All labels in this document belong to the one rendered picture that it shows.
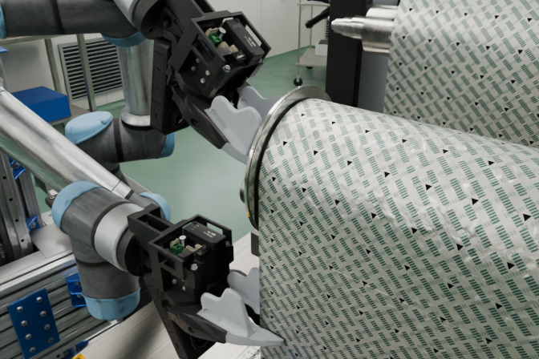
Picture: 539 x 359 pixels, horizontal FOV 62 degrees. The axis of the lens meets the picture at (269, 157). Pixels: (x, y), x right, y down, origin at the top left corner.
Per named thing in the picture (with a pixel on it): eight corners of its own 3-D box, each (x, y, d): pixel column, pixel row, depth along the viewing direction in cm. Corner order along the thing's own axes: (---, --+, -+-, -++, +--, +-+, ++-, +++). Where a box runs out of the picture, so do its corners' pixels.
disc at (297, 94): (330, 199, 51) (338, 70, 45) (334, 199, 51) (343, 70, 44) (245, 264, 40) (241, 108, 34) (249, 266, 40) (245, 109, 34)
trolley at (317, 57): (305, 68, 578) (309, -17, 534) (351, 70, 565) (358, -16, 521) (292, 87, 498) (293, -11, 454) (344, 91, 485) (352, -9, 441)
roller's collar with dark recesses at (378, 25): (380, 50, 63) (385, 2, 60) (422, 55, 60) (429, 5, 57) (358, 58, 59) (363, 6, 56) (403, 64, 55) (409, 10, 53)
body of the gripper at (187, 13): (225, 67, 40) (149, -31, 42) (188, 123, 46) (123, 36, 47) (277, 53, 45) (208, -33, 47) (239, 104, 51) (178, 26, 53)
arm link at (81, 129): (74, 158, 121) (63, 110, 115) (126, 152, 124) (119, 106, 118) (68, 179, 110) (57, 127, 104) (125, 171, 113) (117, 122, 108)
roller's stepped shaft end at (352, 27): (338, 34, 65) (339, 12, 63) (376, 39, 61) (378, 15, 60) (326, 38, 62) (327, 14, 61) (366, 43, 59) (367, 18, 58)
